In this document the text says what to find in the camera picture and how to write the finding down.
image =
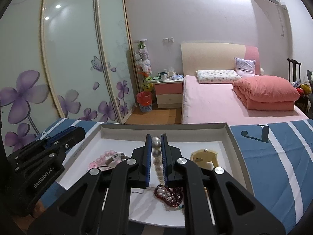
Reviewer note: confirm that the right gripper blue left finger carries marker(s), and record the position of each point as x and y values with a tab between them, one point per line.
99	202

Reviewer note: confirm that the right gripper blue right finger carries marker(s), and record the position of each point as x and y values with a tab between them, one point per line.
214	201

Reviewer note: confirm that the grey shallow cardboard tray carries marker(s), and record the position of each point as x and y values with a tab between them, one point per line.
178	140

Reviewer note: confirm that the blue white striped tablecloth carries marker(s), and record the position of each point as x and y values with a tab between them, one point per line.
278	158

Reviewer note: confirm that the bed with beige headboard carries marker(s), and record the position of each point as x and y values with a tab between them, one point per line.
218	103

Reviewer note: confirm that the red mesh waste basket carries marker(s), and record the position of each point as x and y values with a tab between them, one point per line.
144	99

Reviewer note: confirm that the pink bedside nightstand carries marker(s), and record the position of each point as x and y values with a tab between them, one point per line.
169	93

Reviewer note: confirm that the folded coral pink quilt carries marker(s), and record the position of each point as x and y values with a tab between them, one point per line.
266	93

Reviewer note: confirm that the white patterned pillow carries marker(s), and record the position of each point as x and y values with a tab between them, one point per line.
217	76

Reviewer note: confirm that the sliding floral wardrobe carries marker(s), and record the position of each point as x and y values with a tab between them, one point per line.
67	59

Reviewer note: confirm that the white mug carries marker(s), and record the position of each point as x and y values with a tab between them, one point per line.
163	76

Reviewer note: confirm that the purple small pillow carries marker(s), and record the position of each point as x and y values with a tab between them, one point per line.
245	66

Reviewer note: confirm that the hanging plush toy stack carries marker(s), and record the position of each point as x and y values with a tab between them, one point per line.
143	67

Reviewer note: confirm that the dark wooden chair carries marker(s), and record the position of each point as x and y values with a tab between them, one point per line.
294	70

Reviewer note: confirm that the wall power socket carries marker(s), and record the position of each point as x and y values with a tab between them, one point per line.
168	40

